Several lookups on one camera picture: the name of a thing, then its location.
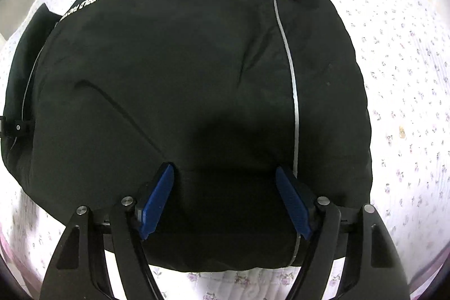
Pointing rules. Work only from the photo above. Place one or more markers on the black hooded jacket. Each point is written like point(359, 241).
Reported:
point(175, 75)

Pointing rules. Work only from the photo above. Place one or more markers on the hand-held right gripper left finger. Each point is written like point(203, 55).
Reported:
point(156, 198)

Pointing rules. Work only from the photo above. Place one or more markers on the floral white bed sheet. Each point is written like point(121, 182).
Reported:
point(404, 75)

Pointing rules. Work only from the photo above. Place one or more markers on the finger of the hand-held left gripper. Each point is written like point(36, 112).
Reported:
point(17, 126)

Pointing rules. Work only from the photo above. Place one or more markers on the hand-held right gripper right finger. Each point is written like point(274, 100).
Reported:
point(293, 201)

